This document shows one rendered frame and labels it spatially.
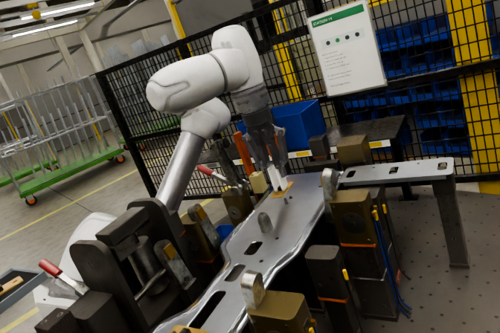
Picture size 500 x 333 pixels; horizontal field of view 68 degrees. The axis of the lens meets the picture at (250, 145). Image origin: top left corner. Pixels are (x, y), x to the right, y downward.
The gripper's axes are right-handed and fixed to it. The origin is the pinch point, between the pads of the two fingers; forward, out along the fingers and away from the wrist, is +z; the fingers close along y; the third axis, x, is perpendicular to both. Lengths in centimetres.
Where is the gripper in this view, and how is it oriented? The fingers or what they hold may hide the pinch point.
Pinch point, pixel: (277, 177)
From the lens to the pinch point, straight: 102.2
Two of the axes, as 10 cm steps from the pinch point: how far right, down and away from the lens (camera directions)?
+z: 3.2, 9.1, 2.7
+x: 4.7, -4.0, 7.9
